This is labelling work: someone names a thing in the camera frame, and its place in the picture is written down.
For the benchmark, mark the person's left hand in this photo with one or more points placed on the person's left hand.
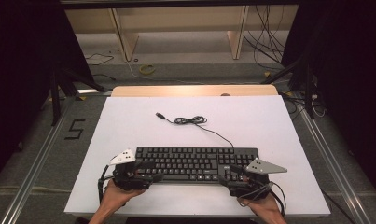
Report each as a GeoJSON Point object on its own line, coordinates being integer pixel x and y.
{"type": "Point", "coordinates": [117, 196]}

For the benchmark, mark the light wooden desk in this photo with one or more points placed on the light wooden desk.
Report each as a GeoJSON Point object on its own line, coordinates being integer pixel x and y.
{"type": "Point", "coordinates": [176, 18]}

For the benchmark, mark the dark curtain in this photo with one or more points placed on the dark curtain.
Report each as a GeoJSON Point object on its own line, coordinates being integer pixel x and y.
{"type": "Point", "coordinates": [17, 77]}
{"type": "Point", "coordinates": [353, 77]}

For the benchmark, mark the black metal stand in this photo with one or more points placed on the black metal stand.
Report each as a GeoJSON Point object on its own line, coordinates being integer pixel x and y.
{"type": "Point", "coordinates": [56, 102]}
{"type": "Point", "coordinates": [308, 93]}

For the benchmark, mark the yellow tape roll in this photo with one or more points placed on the yellow tape roll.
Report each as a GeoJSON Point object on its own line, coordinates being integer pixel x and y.
{"type": "Point", "coordinates": [142, 70]}

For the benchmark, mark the person's right hand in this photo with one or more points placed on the person's right hand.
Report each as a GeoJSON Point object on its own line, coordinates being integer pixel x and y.
{"type": "Point", "coordinates": [265, 203]}

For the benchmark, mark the light wooden table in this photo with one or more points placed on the light wooden table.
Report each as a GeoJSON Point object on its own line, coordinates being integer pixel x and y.
{"type": "Point", "coordinates": [176, 90]}

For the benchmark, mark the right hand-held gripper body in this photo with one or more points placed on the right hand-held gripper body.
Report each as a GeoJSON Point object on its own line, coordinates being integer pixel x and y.
{"type": "Point", "coordinates": [252, 183]}

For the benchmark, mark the metal floor rail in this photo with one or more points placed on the metal floor rail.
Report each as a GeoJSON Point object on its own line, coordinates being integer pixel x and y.
{"type": "Point", "coordinates": [36, 161]}
{"type": "Point", "coordinates": [331, 161]}

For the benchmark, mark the black keyboard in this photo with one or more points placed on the black keyboard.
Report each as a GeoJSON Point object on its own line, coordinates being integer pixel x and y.
{"type": "Point", "coordinates": [188, 163]}

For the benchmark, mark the white board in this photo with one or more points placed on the white board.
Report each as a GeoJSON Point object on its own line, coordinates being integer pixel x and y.
{"type": "Point", "coordinates": [254, 124]}

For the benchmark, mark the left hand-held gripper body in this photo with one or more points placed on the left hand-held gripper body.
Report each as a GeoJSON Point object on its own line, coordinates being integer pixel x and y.
{"type": "Point", "coordinates": [129, 182]}

